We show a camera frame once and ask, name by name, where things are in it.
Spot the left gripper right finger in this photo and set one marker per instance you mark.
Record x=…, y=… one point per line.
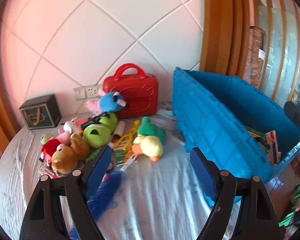
x=256, y=217

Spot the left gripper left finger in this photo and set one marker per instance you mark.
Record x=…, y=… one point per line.
x=44, y=219

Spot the brown bear plush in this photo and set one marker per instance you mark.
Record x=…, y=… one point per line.
x=66, y=158

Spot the red dressed pink pig plush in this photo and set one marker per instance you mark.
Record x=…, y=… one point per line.
x=48, y=149

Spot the yellow green duck plush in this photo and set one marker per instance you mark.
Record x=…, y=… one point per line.
x=150, y=140

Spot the blue feather duster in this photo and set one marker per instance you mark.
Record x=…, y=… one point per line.
x=99, y=200

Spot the blue plastic storage crate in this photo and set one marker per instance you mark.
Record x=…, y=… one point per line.
x=214, y=113

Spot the rolled patterned carpet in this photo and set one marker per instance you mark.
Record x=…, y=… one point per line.
x=255, y=57

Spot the small green monster toy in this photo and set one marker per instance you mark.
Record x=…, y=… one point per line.
x=45, y=138

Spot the green frog plush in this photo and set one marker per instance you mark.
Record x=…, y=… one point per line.
x=98, y=135

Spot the black gift box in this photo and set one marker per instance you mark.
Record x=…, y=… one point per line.
x=40, y=112

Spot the black toy gun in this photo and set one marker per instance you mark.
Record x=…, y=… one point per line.
x=100, y=119

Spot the wooden glass partition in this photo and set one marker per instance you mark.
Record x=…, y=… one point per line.
x=280, y=20

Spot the cardboard tube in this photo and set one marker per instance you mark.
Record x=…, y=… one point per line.
x=119, y=130

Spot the yellow plastic hanger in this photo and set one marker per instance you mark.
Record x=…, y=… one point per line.
x=125, y=142

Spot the blue dressed pig plush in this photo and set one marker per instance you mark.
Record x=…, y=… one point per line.
x=107, y=102

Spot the red toy suitcase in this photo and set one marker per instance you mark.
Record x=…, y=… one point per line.
x=139, y=90

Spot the wall socket panel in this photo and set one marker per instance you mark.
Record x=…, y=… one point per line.
x=86, y=92

